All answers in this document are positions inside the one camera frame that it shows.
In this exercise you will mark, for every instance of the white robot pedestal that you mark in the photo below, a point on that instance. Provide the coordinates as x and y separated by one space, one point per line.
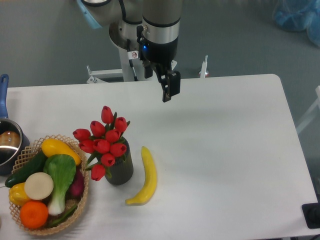
125 36

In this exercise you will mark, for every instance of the woven wicker basket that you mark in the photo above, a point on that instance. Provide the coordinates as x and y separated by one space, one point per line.
73 204

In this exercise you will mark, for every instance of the purple sweet potato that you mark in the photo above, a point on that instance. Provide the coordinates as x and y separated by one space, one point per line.
77 187

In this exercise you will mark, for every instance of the blue plastic bag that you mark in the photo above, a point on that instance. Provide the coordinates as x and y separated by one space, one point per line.
299 16

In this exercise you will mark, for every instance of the dark grey ribbed vase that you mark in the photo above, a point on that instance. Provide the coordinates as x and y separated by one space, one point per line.
122 171

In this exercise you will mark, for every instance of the yellow bell pepper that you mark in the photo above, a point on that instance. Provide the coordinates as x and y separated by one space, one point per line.
17 194

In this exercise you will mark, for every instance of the green bok choy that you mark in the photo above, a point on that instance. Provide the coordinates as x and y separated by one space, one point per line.
62 169

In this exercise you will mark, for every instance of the blue saucepan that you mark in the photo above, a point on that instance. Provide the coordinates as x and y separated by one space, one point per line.
12 138

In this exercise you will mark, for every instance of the white frame at right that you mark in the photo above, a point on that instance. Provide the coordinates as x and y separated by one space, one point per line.
310 113

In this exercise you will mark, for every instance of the yellow banana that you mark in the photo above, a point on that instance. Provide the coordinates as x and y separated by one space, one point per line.
150 181

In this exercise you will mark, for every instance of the yellow squash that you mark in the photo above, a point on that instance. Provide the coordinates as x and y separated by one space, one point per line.
51 147

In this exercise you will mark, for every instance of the dark green cucumber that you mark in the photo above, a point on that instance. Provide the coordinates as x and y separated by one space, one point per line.
35 165

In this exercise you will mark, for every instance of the green chili pepper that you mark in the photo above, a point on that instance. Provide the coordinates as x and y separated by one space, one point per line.
63 218

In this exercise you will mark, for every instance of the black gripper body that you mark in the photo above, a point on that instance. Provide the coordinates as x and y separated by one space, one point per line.
158 53

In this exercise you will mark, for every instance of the orange fruit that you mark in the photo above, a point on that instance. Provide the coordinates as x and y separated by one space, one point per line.
34 214

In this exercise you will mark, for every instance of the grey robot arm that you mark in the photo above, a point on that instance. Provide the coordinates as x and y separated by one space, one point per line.
100 13

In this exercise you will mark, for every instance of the red tulip bouquet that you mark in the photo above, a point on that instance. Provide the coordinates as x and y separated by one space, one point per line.
104 141

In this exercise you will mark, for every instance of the black device at edge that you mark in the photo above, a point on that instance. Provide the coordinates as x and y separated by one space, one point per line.
311 212

